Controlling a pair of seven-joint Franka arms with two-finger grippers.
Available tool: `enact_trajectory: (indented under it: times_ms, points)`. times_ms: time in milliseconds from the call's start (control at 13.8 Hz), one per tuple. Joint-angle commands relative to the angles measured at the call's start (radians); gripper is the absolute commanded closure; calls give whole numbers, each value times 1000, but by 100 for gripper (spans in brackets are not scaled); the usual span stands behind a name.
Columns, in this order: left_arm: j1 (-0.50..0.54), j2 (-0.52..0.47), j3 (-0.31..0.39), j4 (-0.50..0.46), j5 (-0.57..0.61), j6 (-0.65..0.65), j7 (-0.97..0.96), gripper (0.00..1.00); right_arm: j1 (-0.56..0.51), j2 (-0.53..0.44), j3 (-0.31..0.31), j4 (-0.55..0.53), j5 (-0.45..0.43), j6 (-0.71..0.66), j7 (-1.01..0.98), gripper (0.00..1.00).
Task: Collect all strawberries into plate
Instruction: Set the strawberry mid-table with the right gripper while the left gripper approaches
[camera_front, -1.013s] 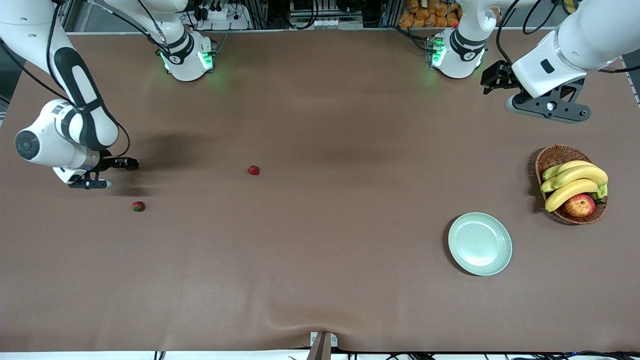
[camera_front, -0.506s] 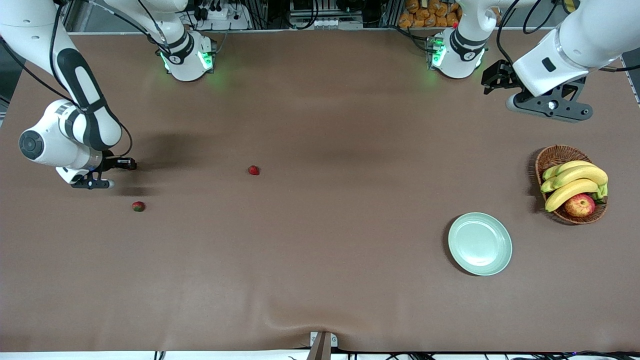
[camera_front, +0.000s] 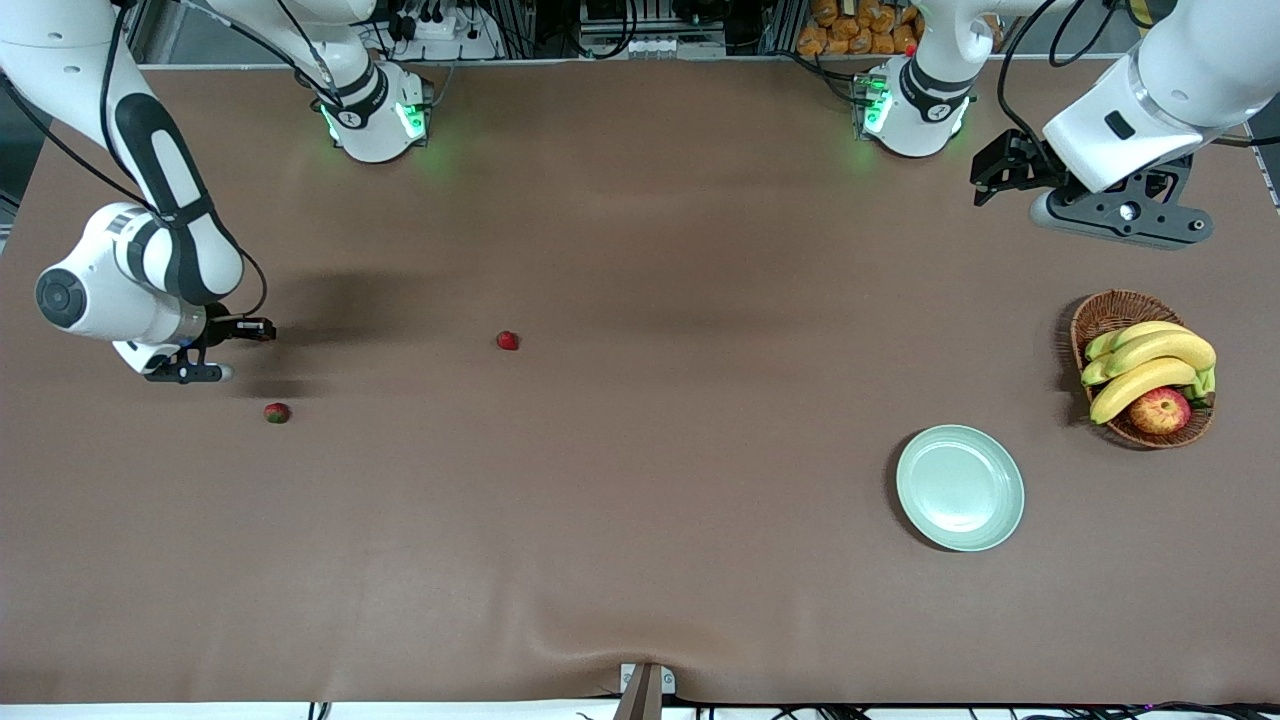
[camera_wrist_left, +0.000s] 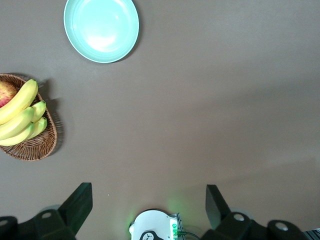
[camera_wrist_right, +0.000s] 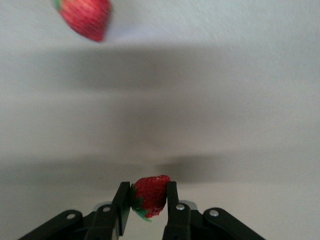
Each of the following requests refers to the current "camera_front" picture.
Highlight brown wicker basket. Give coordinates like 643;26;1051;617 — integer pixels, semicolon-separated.
1070;289;1217;450

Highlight orange snack pile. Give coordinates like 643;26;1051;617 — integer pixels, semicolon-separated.
796;0;926;57

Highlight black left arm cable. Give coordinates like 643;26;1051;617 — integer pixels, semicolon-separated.
997;0;1136;151

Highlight yellow banana bunch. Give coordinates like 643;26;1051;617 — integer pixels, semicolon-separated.
1080;320;1219;425

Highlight pale green round plate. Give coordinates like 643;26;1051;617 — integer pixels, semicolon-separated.
895;424;1026;553

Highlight brown table mat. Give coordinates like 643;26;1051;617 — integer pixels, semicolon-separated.
0;58;1280;706

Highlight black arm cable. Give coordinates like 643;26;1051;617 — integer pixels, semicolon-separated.
997;0;1136;151
0;0;331;321

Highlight white socket strip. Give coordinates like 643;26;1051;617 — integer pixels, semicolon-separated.
580;35;727;59

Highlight red yellow apple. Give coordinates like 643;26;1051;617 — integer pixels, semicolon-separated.
1128;387;1193;436

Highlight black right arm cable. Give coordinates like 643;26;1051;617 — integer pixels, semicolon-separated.
0;0;331;321

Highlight white power strip with plugs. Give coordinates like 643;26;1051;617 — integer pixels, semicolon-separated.
385;0;501;61

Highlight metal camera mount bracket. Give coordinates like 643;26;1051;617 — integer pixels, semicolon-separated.
619;662;677;720

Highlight grey aluminium frame profile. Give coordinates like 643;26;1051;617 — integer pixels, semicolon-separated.
128;0;186;67

